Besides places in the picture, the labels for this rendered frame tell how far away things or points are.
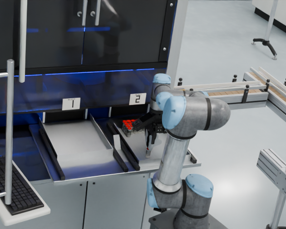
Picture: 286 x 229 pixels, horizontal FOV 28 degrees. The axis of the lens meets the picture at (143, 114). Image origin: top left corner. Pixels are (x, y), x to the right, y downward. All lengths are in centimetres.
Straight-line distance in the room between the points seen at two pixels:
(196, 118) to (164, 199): 42
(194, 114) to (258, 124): 314
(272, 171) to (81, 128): 126
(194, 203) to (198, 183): 8
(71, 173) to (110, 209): 73
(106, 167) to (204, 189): 49
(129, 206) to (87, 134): 62
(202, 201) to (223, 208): 164
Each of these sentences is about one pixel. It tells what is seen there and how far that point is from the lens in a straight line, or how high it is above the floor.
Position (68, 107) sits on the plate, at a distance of 270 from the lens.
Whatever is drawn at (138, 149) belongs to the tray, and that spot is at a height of 88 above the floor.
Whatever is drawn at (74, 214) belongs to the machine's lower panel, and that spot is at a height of 35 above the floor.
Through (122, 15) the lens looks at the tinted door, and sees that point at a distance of 261.
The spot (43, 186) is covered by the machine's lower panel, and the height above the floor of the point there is 56.
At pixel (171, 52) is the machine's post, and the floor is 126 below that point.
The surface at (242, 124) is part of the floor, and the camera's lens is 499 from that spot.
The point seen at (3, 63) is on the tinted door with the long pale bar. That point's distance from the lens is 254.
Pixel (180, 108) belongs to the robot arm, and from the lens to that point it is 193.
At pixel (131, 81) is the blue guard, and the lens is 275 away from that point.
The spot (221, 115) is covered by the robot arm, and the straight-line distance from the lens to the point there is 198.
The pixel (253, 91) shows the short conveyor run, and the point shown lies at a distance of 336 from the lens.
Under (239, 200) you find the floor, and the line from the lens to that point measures 403.
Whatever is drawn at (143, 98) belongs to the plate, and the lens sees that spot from 282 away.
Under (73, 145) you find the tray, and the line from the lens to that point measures 265.
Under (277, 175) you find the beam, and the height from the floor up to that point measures 50.
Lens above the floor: 228
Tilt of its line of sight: 28 degrees down
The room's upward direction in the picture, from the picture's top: 8 degrees clockwise
